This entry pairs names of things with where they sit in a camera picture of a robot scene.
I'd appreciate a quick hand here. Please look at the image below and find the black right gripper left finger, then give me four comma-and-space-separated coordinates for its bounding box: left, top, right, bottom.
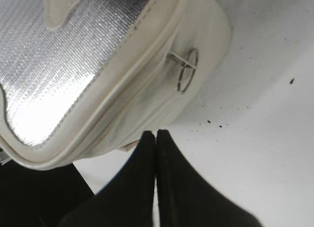
59, 131, 156, 227

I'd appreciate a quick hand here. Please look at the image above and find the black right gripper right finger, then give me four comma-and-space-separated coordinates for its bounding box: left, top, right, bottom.
156, 129, 261, 227

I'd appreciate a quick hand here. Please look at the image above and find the cream white zippered bag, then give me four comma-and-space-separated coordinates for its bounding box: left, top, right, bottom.
0, 0, 231, 170

